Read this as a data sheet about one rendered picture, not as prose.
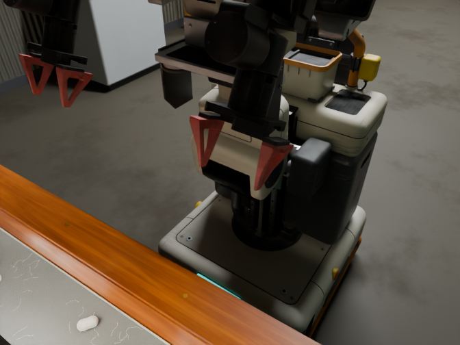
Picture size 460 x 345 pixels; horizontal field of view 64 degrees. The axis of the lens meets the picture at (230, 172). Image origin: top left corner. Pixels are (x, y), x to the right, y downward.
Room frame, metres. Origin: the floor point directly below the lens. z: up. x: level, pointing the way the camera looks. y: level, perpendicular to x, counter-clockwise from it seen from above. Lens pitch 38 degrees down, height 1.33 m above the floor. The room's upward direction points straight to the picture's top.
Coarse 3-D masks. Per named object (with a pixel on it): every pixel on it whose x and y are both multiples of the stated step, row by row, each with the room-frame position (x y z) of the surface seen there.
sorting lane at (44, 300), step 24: (0, 240) 0.52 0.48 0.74; (0, 264) 0.45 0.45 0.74; (24, 264) 0.45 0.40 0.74; (48, 264) 0.45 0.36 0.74; (0, 288) 0.40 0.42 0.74; (24, 288) 0.40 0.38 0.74; (48, 288) 0.40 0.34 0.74; (72, 288) 0.40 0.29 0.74; (0, 312) 0.35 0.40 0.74; (24, 312) 0.35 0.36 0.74; (48, 312) 0.35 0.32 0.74; (72, 312) 0.35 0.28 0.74; (96, 312) 0.35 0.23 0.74; (120, 312) 0.35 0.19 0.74; (24, 336) 0.31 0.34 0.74; (48, 336) 0.31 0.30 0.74; (72, 336) 0.31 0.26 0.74; (96, 336) 0.31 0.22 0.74; (120, 336) 0.31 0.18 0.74; (144, 336) 0.31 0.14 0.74
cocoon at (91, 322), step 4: (92, 316) 0.33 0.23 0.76; (96, 316) 0.34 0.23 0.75; (80, 320) 0.33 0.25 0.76; (84, 320) 0.33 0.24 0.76; (88, 320) 0.33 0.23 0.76; (92, 320) 0.33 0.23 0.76; (96, 320) 0.33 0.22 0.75; (80, 324) 0.32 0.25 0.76; (84, 324) 0.32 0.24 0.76; (88, 324) 0.32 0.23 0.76; (92, 324) 0.32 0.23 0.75; (96, 324) 0.32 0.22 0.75; (80, 328) 0.32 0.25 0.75; (84, 328) 0.32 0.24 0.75; (88, 328) 0.32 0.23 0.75
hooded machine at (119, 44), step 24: (96, 0) 2.76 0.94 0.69; (120, 0) 2.94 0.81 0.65; (144, 0) 3.14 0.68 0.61; (96, 24) 2.73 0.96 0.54; (120, 24) 2.91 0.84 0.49; (144, 24) 3.11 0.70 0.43; (96, 48) 2.74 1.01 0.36; (120, 48) 2.87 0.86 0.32; (144, 48) 3.08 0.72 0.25; (96, 72) 2.78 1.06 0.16; (120, 72) 2.84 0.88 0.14; (144, 72) 3.10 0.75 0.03
